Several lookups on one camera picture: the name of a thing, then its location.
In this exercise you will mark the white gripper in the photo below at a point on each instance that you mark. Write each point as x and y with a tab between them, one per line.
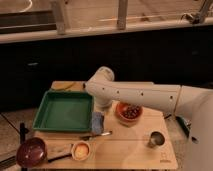
102	104

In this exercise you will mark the blue sponge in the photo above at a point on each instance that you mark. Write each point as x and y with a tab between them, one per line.
97	123

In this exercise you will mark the green plastic tray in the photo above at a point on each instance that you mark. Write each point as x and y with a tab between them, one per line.
64	111

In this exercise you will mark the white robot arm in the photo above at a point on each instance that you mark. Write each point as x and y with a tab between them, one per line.
193	103

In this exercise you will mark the orange bowl with food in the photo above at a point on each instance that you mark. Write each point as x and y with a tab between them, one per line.
128	113

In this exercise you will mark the silver spoon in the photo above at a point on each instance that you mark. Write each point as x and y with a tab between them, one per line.
85	138

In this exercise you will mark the yellow banana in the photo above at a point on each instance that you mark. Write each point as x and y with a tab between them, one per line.
61	85

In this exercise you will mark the small orange cup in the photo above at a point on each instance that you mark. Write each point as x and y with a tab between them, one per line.
80	151

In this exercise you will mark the wooden folding table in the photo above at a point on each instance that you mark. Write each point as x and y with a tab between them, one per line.
126	148

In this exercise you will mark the metal cup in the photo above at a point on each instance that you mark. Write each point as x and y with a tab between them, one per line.
156	139

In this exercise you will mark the green crate with items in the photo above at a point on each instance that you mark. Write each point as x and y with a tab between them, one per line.
185	126

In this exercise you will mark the dark red bowl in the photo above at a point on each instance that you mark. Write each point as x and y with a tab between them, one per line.
31	153

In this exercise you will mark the black handled utensil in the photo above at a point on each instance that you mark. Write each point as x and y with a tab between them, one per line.
59	157

